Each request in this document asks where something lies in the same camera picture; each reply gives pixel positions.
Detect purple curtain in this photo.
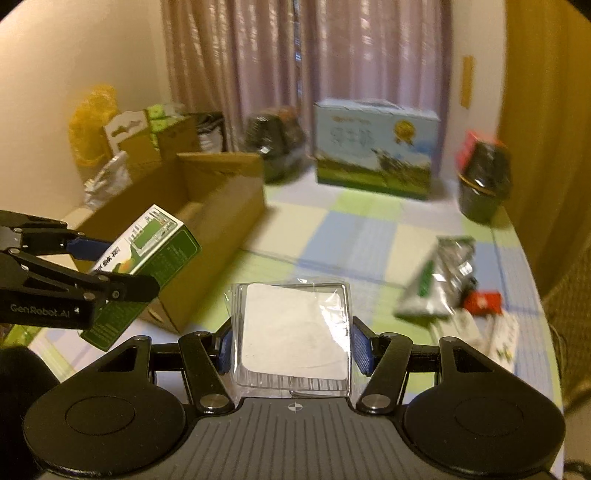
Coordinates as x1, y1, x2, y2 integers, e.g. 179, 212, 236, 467
159, 0, 455, 185

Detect clear plastic packet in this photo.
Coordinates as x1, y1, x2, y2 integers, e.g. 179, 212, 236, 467
392, 235, 477, 321

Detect small brown cardboard box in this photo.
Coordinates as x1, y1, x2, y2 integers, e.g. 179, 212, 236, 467
121, 113, 204, 174

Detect white carved chair back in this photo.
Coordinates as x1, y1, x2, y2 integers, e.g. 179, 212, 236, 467
102, 109, 151, 160

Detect dark jar with red lid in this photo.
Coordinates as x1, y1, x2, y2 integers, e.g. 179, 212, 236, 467
455, 130, 514, 224

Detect green and white carton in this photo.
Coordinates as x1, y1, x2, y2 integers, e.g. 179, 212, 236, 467
78, 204, 202, 352

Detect plain white box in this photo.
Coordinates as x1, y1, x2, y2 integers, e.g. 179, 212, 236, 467
429, 310, 485, 344

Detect white flat packets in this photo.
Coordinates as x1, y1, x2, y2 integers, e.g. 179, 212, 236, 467
480, 316, 520, 374

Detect white plastic bag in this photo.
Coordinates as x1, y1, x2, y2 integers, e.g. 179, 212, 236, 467
83, 152, 130, 213

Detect yellow plastic bag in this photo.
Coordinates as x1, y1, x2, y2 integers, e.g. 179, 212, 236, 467
68, 84, 121, 168

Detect blue and green milk carton case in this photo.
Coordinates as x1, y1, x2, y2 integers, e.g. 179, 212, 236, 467
314, 98, 439, 201

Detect wooden door frame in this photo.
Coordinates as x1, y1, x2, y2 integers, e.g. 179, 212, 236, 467
496, 0, 591, 296

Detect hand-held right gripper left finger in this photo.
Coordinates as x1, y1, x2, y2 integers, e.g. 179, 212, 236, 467
95, 318, 236, 415

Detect checkered cloth desktop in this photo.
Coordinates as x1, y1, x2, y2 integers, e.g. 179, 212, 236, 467
28, 171, 566, 416

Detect clear pack with white pad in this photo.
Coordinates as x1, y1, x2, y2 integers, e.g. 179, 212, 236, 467
228, 279, 354, 400

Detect green tissue pack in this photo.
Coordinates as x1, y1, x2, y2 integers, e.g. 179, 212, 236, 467
145, 102, 185, 121
150, 117, 185, 136

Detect wooden wall strips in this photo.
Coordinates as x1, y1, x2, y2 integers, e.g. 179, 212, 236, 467
462, 55, 475, 109

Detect dark wrapped jar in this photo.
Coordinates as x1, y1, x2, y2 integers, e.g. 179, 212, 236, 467
245, 107, 308, 183

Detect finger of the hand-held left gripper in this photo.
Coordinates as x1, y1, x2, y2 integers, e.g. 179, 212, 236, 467
0, 249, 161, 305
0, 210, 118, 260

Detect small red box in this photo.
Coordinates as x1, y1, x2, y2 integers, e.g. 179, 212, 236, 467
462, 291, 502, 317

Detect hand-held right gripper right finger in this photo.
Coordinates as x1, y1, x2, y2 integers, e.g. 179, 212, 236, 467
352, 316, 492, 415

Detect wicker chair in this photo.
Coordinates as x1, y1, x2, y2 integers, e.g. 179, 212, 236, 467
540, 258, 591, 416

